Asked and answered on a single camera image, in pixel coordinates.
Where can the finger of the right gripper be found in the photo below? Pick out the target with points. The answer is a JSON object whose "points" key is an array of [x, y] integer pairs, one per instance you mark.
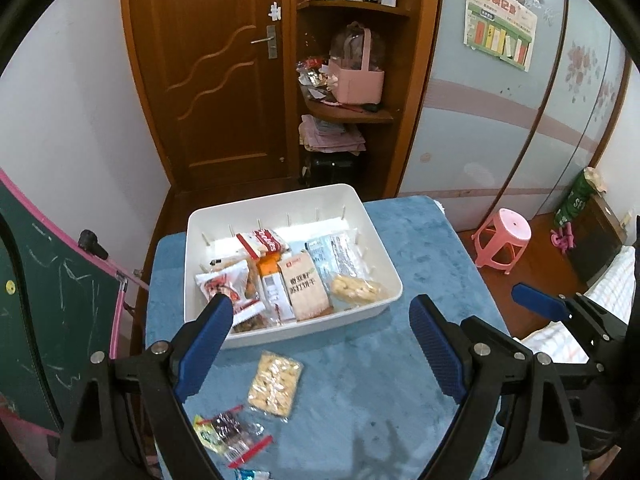
{"points": [[565, 307], [600, 359]]}

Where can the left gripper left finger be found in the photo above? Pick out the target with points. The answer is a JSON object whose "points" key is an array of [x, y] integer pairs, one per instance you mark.
{"points": [[100, 439]]}

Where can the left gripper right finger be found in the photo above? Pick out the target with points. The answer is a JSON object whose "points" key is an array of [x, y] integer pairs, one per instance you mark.
{"points": [[495, 381]]}

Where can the clear red dark snack packet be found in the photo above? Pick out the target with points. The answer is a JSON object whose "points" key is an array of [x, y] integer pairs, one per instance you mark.
{"points": [[241, 439]]}

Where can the blue white snack packet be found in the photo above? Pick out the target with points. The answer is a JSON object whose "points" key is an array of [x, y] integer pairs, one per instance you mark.
{"points": [[251, 474]]}

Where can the small clear puffed snack bag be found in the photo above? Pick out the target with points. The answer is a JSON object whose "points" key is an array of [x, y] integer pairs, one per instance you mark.
{"points": [[357, 291]]}

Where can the clear bag puffed corn snacks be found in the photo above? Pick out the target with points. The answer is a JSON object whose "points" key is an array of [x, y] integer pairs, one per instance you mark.
{"points": [[274, 385]]}

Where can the red white jujube snack bag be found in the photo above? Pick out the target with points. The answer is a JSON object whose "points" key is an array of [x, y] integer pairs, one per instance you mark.
{"points": [[248, 315]]}

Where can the red cookies milk flavour bag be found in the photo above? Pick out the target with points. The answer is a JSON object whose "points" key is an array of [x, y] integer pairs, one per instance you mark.
{"points": [[261, 242]]}

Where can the beige paper snack bag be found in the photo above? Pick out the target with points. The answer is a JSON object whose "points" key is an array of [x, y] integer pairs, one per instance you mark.
{"points": [[305, 288]]}

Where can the white striped bed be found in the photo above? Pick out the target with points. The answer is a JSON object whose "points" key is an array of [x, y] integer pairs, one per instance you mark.
{"points": [[611, 295]]}

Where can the dark wooden bedside cabinet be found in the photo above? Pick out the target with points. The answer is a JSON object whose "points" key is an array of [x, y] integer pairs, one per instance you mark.
{"points": [[598, 237]]}

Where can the green yellow snack packet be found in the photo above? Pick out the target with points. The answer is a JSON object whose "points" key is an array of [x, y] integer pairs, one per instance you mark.
{"points": [[207, 435]]}

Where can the pink plastic stool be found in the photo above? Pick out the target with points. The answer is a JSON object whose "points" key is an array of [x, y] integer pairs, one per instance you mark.
{"points": [[501, 240]]}

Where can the blue plush table cover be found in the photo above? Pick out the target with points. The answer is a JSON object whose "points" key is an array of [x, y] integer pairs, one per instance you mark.
{"points": [[367, 404]]}

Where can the green bag on cabinet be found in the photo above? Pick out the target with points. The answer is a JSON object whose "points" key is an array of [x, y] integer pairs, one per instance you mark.
{"points": [[589, 182]]}

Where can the light blue snack packet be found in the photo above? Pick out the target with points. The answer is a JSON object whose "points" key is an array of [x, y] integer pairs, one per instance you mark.
{"points": [[337, 254]]}

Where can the orange white snack packet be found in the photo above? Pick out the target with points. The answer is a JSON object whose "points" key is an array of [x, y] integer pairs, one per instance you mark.
{"points": [[274, 289]]}

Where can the white plastic storage bin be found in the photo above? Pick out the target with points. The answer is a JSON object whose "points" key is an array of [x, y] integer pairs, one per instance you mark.
{"points": [[296, 217]]}

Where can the folded pink cloth stack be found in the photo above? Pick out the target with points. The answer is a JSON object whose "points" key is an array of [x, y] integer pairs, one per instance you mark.
{"points": [[317, 135]]}

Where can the pink storage basket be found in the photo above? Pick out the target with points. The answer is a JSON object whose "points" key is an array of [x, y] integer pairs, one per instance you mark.
{"points": [[356, 66]]}

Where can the wooden corner shelf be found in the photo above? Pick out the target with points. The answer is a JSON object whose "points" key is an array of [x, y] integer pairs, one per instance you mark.
{"points": [[407, 28]]}

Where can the brown wooden door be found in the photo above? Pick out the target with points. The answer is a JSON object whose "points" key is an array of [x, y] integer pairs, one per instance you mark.
{"points": [[210, 79]]}

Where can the green chalkboard pink frame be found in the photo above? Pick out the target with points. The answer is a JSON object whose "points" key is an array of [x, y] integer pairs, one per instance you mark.
{"points": [[59, 305]]}

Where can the wall poster calendar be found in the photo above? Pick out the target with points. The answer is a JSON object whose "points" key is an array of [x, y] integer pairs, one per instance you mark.
{"points": [[503, 29]]}

